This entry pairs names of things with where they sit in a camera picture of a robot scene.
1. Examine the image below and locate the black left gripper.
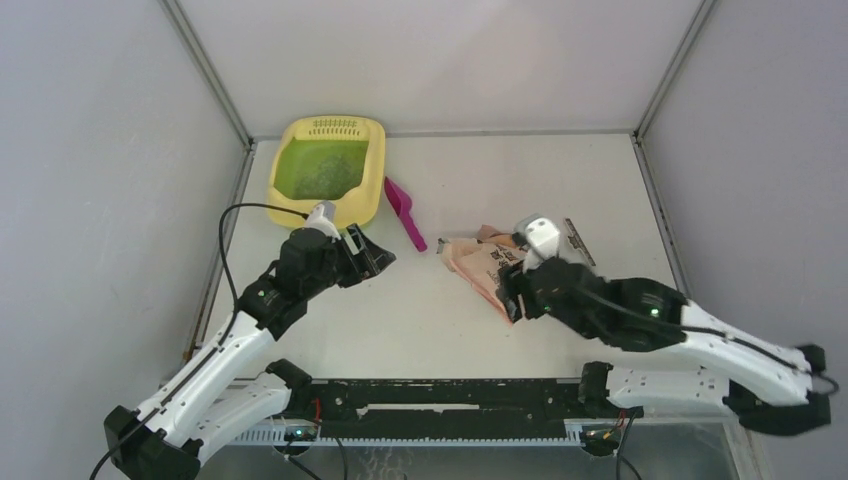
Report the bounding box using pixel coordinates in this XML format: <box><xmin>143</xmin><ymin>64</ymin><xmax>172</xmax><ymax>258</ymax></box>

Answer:
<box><xmin>303</xmin><ymin>224</ymin><xmax>395</xmax><ymax>299</ymax></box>

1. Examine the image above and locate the peach cat litter bag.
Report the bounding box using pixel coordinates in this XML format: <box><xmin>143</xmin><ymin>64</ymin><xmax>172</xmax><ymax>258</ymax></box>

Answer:
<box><xmin>437</xmin><ymin>225</ymin><xmax>526</xmax><ymax>322</ymax></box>

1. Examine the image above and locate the magenta plastic scoop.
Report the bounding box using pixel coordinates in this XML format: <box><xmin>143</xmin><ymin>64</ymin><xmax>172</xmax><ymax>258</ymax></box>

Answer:
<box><xmin>384</xmin><ymin>176</ymin><xmax>428</xmax><ymax>253</ymax></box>

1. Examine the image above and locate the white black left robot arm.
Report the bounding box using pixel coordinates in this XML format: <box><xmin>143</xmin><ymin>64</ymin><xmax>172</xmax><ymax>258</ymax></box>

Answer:
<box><xmin>96</xmin><ymin>225</ymin><xmax>396</xmax><ymax>479</ymax></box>

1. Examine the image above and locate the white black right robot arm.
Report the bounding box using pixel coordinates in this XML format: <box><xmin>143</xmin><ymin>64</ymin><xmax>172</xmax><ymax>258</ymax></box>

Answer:
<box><xmin>497</xmin><ymin>258</ymin><xmax>838</xmax><ymax>437</ymax></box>

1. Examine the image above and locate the yellow green litter box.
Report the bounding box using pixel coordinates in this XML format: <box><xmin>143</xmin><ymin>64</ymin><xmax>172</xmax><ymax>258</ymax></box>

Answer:
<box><xmin>266</xmin><ymin>115</ymin><xmax>386</xmax><ymax>228</ymax></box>

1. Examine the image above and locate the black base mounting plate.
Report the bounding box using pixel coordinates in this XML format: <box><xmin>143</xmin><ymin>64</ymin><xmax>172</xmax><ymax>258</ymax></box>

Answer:
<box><xmin>248</xmin><ymin>377</ymin><xmax>645</xmax><ymax>441</ymax></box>

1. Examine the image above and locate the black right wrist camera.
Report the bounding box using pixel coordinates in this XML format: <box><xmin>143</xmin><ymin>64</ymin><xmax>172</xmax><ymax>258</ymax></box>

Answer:
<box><xmin>513</xmin><ymin>214</ymin><xmax>562</xmax><ymax>273</ymax></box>

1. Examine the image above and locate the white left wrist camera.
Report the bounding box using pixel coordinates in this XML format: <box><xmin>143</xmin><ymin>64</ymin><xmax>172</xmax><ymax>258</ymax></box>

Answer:
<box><xmin>304</xmin><ymin>200</ymin><xmax>341</xmax><ymax>241</ymax></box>

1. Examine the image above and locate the aluminium frame rail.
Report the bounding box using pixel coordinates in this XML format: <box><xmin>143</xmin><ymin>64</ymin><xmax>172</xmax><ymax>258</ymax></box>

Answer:
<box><xmin>146</xmin><ymin>376</ymin><xmax>753</xmax><ymax>425</ymax></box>

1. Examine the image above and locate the white slotted cable duct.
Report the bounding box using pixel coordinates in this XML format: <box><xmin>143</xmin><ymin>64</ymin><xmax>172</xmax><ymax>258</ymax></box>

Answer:
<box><xmin>213</xmin><ymin>422</ymin><xmax>585</xmax><ymax>447</ymax></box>

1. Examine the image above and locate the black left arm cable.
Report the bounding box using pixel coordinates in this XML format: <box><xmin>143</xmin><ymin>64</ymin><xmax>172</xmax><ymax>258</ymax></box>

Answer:
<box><xmin>87</xmin><ymin>202</ymin><xmax>349</xmax><ymax>480</ymax></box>

